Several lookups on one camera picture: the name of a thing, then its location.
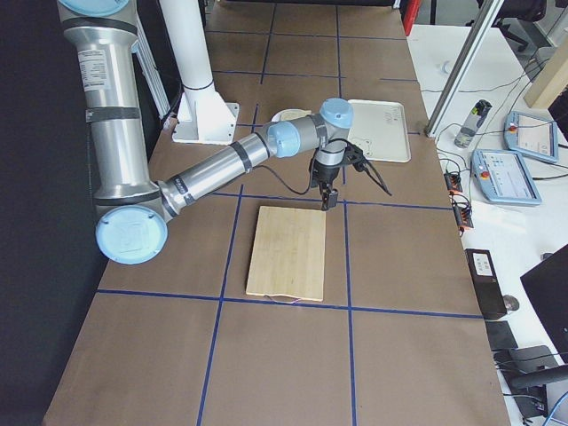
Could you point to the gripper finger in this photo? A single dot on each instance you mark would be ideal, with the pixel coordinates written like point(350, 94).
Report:
point(326, 193)
point(332, 197)

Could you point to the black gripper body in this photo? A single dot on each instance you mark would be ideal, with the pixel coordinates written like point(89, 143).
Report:
point(324, 174)

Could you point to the bread slice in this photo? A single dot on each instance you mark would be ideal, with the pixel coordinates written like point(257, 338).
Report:
point(292, 114)

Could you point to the white round plate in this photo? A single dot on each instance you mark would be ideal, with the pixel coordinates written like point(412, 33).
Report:
point(276, 117)

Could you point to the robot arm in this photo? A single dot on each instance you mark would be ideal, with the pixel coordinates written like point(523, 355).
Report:
point(132, 209)

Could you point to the wooden cutting board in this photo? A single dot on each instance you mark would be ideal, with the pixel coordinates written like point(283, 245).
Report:
point(288, 256)

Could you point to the cream bear tray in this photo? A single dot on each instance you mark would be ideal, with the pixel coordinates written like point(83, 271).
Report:
point(379, 130)

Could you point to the orange connector board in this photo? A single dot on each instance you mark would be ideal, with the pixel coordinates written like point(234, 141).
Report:
point(460, 203)

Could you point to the clear water bottle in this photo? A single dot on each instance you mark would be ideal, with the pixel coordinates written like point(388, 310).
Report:
point(473, 122)

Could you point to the near teach pendant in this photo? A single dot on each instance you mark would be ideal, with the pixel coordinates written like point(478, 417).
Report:
point(503, 177)

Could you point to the teach pendant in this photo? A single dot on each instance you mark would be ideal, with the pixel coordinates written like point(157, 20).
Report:
point(503, 177)
point(532, 136)

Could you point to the black box with label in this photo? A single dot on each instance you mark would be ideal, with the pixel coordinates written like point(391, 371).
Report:
point(485, 283)

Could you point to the far teach pendant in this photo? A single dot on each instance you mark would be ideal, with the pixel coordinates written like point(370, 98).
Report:
point(532, 136)

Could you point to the black monitor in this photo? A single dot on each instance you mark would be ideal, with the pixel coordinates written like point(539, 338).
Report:
point(546, 287)

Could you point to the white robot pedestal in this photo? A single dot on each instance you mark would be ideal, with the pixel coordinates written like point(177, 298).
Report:
point(203, 116)

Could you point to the aluminium frame post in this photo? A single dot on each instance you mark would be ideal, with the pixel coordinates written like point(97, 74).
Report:
point(484, 20)

